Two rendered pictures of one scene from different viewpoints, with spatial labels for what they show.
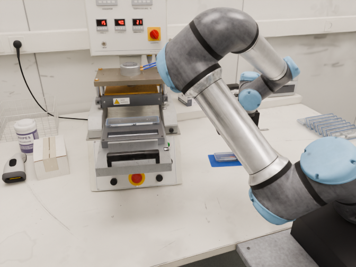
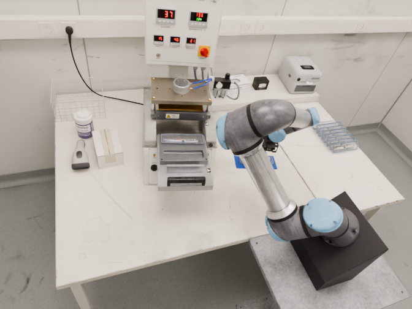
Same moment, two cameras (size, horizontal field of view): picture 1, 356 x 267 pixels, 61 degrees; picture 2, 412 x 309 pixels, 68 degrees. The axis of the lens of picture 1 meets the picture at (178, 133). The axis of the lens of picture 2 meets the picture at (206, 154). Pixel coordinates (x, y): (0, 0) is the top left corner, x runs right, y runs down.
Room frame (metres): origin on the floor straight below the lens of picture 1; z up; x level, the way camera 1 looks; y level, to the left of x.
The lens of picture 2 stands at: (-0.01, 0.17, 1.92)
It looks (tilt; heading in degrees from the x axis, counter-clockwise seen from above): 46 degrees down; 352
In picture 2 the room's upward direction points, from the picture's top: 11 degrees clockwise
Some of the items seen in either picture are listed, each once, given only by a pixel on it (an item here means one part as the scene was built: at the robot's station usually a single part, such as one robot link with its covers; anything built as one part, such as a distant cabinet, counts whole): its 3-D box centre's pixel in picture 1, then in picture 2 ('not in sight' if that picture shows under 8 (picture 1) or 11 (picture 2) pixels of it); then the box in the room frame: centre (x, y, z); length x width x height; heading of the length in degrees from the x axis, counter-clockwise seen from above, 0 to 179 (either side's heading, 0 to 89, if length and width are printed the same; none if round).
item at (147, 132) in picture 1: (133, 131); (183, 148); (0.92, 0.15, 0.98); 0.20 x 0.17 x 0.03; 98
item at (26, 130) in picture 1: (27, 136); (84, 124); (1.18, 0.66, 0.82); 0.09 x 0.09 x 0.15
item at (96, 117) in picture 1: (97, 115); (150, 122); (1.09, 0.32, 0.96); 0.25 x 0.05 x 0.07; 8
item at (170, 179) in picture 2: (133, 157); (186, 181); (0.74, 0.13, 0.99); 0.15 x 0.02 x 0.04; 98
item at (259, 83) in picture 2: (232, 90); (260, 83); (1.77, -0.34, 0.83); 0.09 x 0.06 x 0.07; 108
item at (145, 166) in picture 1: (133, 140); (183, 158); (0.88, 0.15, 0.97); 0.30 x 0.22 x 0.08; 8
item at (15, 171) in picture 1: (16, 163); (79, 152); (1.01, 0.65, 0.79); 0.20 x 0.08 x 0.08; 19
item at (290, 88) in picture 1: (274, 78); (300, 74); (1.86, -0.61, 0.88); 0.25 x 0.20 x 0.17; 13
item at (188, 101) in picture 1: (199, 94); (231, 85); (1.70, -0.13, 0.83); 0.23 x 0.12 x 0.07; 116
